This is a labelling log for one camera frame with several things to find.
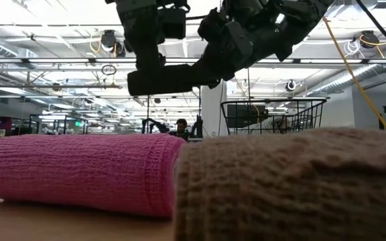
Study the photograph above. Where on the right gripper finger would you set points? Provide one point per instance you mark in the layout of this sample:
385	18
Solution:
208	75

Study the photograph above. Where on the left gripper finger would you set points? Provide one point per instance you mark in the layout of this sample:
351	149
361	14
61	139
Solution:
146	40

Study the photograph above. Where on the blue-grey patterned soft pack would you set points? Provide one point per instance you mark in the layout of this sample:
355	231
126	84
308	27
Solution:
263	129

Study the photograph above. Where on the brown eraser block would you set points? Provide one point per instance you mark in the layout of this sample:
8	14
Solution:
297	187

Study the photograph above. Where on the pink bandage roll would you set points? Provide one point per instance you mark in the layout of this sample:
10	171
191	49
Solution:
79	170

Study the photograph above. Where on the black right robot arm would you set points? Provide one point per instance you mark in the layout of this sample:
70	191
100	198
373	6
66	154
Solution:
297	20

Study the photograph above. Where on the white building column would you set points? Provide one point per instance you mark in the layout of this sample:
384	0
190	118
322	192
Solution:
213	110

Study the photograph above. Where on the distant black robot station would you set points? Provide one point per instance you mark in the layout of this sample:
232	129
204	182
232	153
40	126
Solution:
198	127
64	122

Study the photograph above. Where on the black screen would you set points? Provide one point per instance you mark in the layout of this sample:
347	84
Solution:
243	116

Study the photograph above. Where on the person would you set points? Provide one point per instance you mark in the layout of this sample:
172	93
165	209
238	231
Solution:
181	125

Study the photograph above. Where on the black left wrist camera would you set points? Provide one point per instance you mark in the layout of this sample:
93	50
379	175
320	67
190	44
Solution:
173	23

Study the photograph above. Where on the silver ventilation duct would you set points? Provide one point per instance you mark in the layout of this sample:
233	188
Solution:
347	78

